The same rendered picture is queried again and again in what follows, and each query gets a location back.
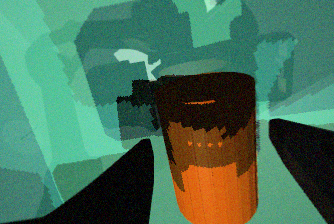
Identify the orange cylinder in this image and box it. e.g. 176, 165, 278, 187
154, 72, 259, 224

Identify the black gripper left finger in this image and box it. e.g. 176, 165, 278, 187
0, 138, 154, 224

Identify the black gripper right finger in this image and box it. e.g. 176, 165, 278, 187
268, 118, 334, 224

